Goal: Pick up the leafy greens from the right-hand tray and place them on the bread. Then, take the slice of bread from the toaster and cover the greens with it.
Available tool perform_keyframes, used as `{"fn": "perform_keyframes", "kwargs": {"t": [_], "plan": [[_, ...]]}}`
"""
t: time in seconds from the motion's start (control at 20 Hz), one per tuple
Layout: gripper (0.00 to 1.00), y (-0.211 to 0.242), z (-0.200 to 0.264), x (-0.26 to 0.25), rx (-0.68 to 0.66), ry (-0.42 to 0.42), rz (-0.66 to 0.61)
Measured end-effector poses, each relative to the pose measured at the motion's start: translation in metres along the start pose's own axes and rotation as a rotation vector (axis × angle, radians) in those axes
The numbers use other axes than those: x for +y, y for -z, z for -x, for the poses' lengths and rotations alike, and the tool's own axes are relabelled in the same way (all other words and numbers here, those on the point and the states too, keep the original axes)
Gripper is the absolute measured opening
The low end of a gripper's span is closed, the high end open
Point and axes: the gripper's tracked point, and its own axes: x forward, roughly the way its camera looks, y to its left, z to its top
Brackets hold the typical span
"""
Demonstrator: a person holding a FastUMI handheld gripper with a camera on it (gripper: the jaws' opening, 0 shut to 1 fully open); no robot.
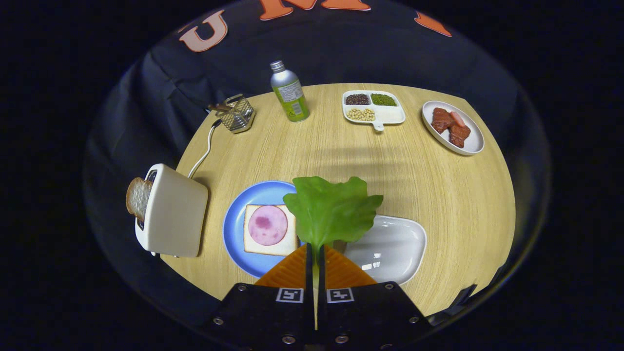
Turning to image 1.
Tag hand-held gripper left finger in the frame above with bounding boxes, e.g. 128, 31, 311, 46
205, 243, 314, 351

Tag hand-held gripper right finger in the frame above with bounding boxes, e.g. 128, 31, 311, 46
318, 244, 433, 351

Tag green lettuce leaf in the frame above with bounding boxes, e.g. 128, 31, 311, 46
283, 175, 384, 331

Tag toasted bread slice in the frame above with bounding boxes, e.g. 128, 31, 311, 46
126, 177, 154, 223

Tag white bread slice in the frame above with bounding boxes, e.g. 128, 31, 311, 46
243, 204, 299, 257

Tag white oval dish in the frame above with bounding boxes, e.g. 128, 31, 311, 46
343, 215, 428, 286

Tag blue round plate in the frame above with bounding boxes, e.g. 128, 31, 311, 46
223, 181, 307, 278

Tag pink ham slice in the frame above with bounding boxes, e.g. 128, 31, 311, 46
248, 205, 289, 247

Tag white toaster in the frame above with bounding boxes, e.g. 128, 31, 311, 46
135, 163, 209, 258

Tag white divided dish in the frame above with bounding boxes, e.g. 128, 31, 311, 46
342, 90, 407, 132

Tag red meat piece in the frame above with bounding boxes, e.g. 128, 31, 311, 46
448, 123, 472, 149
431, 107, 455, 134

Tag white round plate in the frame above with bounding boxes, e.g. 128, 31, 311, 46
421, 100, 485, 156

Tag aluminium bottle with green label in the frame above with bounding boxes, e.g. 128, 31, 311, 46
270, 60, 311, 123

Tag white toaster cable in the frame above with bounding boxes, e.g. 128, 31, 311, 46
188, 119, 223, 179

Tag metal wire basket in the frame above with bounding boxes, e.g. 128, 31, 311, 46
214, 94, 256, 135

